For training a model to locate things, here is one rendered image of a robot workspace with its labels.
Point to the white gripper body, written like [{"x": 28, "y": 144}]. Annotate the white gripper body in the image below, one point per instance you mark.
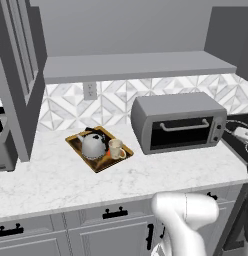
[{"x": 244, "y": 134}]

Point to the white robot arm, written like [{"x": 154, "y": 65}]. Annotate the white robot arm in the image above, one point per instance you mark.
[{"x": 182, "y": 213}]

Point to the cream mug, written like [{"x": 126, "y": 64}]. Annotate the cream mug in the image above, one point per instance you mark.
[{"x": 115, "y": 146}]

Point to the brown wooden tray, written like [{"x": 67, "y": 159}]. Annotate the brown wooden tray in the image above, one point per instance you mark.
[{"x": 96, "y": 164}]

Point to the grey cabinet door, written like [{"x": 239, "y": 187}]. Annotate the grey cabinet door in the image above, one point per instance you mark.
[{"x": 16, "y": 66}]

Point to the black hob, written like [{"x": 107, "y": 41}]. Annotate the black hob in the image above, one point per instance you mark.
[{"x": 237, "y": 150}]

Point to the toaster oven glass door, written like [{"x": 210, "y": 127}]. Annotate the toaster oven glass door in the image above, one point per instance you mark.
[{"x": 182, "y": 136}]

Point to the grey drawer front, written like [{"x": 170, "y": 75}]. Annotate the grey drawer front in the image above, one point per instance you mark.
[
  {"x": 86, "y": 216},
  {"x": 229, "y": 195},
  {"x": 32, "y": 224}
]

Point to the grey toaster oven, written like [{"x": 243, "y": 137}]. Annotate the grey toaster oven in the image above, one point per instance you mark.
[{"x": 169, "y": 106}]

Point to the grey cupboard door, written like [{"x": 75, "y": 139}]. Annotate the grey cupboard door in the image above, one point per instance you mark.
[
  {"x": 109, "y": 241},
  {"x": 226, "y": 220},
  {"x": 26, "y": 246}
]

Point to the grey coffee machine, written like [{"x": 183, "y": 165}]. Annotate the grey coffee machine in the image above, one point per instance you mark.
[{"x": 4, "y": 150}]

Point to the grey wall cabinet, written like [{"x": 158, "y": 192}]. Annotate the grey wall cabinet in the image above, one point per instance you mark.
[{"x": 229, "y": 40}]

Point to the grey wall shelf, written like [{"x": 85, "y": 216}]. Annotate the grey wall shelf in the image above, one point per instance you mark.
[{"x": 136, "y": 65}]

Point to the white wall outlet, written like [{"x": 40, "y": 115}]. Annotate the white wall outlet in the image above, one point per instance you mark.
[{"x": 90, "y": 90}]

